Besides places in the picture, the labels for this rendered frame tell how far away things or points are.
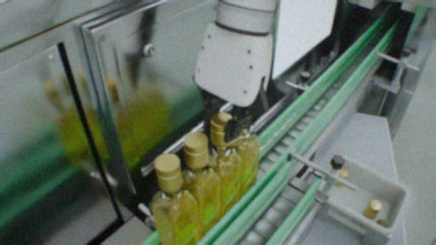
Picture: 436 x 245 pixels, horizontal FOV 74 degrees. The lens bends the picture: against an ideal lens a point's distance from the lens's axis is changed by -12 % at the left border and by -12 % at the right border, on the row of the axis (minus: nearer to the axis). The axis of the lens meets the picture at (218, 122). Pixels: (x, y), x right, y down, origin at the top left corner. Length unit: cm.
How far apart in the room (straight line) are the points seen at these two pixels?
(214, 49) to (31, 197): 36
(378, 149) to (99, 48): 94
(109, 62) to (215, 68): 15
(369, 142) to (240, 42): 81
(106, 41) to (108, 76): 5
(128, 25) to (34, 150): 23
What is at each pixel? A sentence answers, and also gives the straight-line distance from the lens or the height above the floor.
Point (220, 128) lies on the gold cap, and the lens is 49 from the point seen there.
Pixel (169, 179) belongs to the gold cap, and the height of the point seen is 114.
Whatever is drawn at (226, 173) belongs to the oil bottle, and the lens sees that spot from 54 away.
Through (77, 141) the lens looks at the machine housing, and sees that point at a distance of 54.
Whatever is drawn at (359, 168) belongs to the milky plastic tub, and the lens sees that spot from 95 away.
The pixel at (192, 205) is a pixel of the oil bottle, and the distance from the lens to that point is 50.
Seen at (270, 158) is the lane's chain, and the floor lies 88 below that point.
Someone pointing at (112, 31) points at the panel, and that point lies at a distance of 45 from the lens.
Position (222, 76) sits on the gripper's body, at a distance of 45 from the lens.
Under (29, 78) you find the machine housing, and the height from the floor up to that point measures 128.
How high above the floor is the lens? 149
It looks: 41 degrees down
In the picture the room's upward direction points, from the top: straight up
